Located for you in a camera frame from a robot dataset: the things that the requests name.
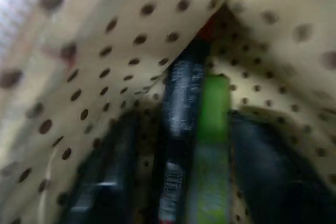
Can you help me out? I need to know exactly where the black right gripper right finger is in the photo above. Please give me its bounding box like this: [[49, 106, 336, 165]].
[[229, 110, 336, 224]]

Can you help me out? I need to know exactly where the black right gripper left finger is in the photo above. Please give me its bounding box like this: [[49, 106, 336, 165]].
[[59, 110, 140, 224]]

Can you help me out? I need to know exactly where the green marker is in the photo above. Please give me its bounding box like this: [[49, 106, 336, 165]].
[[187, 73, 232, 224]]

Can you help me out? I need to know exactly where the black marker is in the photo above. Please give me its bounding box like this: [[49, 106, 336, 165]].
[[156, 39, 209, 224]]

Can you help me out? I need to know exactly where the grey plaid pouch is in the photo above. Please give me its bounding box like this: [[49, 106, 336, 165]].
[[0, 0, 336, 224]]

